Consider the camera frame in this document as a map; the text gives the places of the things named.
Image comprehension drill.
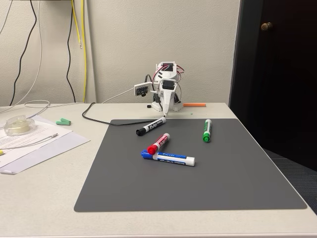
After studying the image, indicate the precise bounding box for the blue dry-erase marker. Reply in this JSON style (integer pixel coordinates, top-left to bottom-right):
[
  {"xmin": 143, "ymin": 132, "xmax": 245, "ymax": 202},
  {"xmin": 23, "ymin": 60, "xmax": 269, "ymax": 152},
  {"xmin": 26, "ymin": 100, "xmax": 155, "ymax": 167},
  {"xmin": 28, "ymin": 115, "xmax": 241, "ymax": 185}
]
[{"xmin": 141, "ymin": 149, "xmax": 196, "ymax": 167}]

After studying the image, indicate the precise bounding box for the white robot power cable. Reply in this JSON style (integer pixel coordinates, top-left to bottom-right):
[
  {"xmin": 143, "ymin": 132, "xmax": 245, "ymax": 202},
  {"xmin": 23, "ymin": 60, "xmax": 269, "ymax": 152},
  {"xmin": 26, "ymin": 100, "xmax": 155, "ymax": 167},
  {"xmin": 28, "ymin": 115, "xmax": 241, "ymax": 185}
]
[{"xmin": 102, "ymin": 88, "xmax": 136, "ymax": 104}]

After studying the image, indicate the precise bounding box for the dark door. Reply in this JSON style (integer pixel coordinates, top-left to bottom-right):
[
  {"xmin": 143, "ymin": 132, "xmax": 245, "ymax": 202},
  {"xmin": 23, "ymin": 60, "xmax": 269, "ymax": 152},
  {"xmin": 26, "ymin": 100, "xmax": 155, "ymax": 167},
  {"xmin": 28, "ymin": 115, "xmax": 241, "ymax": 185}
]
[{"xmin": 229, "ymin": 0, "xmax": 317, "ymax": 172}]

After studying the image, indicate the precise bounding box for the black camera cable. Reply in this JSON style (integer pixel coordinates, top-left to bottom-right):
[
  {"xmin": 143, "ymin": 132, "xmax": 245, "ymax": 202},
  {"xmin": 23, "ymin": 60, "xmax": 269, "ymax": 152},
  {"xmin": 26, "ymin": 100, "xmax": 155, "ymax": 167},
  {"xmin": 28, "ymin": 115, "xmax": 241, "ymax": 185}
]
[{"xmin": 82, "ymin": 73, "xmax": 165, "ymax": 126}]

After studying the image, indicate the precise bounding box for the short yellow wall cable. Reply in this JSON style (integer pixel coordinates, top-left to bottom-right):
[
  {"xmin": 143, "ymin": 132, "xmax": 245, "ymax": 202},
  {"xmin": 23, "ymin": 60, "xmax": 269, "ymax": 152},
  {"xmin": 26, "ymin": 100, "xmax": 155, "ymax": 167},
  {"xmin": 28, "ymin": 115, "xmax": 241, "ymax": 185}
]
[{"xmin": 71, "ymin": 0, "xmax": 83, "ymax": 49}]

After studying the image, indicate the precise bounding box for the blank white paper sheet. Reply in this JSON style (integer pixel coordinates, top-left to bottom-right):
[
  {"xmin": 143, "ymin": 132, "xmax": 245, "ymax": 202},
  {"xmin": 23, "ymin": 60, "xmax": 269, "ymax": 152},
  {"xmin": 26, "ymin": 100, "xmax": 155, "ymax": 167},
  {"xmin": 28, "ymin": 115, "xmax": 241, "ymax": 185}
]
[{"xmin": 0, "ymin": 130, "xmax": 91, "ymax": 176}]

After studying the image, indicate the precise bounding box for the long yellow wall cable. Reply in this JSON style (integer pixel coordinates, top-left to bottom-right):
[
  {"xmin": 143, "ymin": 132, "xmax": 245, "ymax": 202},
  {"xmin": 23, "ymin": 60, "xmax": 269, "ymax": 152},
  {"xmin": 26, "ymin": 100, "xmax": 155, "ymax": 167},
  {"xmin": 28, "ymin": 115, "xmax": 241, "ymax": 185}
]
[{"xmin": 81, "ymin": 0, "xmax": 88, "ymax": 103}]

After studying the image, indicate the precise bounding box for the thin black wall cable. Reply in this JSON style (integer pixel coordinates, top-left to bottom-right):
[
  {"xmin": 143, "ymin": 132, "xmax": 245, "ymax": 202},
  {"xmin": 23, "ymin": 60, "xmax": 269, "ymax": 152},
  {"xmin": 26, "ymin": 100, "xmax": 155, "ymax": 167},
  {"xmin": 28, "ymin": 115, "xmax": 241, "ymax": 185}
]
[{"xmin": 66, "ymin": 0, "xmax": 76, "ymax": 103}]

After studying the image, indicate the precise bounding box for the grey rectangular mat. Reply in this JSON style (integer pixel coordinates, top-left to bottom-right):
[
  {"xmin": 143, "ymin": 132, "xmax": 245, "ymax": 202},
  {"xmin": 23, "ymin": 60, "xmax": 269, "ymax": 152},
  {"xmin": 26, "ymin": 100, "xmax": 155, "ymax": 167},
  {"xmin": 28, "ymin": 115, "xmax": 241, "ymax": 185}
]
[{"xmin": 73, "ymin": 118, "xmax": 308, "ymax": 213}]

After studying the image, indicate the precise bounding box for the clear tape dispenser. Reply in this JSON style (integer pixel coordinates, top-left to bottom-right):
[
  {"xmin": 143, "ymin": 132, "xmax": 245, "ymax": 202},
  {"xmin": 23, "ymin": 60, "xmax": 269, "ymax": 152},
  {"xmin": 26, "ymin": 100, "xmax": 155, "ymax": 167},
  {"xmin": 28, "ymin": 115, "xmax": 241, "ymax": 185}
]
[{"xmin": 4, "ymin": 115, "xmax": 38, "ymax": 136}]

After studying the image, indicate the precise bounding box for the looped white cable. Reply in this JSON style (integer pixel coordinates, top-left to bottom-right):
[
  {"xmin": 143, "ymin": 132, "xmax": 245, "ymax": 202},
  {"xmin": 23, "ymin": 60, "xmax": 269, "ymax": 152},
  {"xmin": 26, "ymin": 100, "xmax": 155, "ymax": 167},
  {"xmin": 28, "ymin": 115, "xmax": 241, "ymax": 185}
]
[{"xmin": 0, "ymin": 100, "xmax": 86, "ymax": 119}]

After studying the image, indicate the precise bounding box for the wavy black wall cable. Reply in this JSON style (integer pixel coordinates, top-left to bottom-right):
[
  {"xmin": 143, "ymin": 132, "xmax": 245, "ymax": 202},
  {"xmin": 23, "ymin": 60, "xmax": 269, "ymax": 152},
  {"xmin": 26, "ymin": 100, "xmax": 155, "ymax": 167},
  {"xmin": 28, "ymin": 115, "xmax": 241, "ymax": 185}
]
[{"xmin": 9, "ymin": 0, "xmax": 38, "ymax": 107}]

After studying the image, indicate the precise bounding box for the thin white wall cable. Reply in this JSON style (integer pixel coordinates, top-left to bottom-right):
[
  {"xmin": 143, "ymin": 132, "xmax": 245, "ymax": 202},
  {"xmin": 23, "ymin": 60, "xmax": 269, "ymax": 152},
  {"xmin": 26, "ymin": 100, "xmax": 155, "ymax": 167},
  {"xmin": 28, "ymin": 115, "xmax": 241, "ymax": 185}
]
[{"xmin": 0, "ymin": 0, "xmax": 43, "ymax": 115}]

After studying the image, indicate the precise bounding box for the white charging cable with plug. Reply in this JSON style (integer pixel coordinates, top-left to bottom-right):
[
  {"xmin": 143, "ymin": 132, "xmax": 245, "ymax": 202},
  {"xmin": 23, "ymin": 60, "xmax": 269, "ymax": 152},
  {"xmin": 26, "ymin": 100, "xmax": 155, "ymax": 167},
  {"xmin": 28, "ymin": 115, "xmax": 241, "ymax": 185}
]
[{"xmin": 0, "ymin": 133, "xmax": 59, "ymax": 150}]

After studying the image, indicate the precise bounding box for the printed white paper sheet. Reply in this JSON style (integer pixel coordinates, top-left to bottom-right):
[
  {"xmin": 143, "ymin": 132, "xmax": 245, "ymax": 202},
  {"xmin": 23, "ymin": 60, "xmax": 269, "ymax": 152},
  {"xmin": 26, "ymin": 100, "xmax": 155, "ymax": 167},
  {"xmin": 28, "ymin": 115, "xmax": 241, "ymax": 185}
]
[{"xmin": 0, "ymin": 115, "xmax": 74, "ymax": 156}]

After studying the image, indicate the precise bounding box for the red dry-erase marker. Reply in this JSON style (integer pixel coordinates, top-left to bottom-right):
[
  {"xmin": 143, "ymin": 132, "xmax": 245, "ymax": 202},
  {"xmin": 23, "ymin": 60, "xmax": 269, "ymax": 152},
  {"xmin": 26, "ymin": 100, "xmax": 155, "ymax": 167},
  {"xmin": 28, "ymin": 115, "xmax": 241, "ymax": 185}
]
[{"xmin": 147, "ymin": 133, "xmax": 171, "ymax": 154}]

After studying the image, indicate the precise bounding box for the green dry-erase marker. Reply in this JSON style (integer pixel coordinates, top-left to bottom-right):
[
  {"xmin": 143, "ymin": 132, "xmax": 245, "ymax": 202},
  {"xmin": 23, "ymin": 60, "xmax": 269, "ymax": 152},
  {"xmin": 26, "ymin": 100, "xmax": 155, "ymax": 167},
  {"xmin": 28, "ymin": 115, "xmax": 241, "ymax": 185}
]
[{"xmin": 202, "ymin": 119, "xmax": 212, "ymax": 143}]

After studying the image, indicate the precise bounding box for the white gripper camera module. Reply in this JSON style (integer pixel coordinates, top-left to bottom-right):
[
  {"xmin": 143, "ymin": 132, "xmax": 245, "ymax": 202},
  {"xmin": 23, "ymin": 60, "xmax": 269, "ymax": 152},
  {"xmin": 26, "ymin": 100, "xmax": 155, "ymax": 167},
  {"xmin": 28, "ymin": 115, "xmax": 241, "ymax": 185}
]
[{"xmin": 134, "ymin": 81, "xmax": 153, "ymax": 98}]

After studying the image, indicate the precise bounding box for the black dry-erase marker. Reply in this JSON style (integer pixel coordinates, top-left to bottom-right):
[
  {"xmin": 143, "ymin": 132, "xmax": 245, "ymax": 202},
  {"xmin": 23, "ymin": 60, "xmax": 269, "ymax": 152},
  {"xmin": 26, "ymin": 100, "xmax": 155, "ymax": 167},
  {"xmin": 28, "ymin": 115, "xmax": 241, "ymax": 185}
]
[{"xmin": 135, "ymin": 117, "xmax": 167, "ymax": 136}]

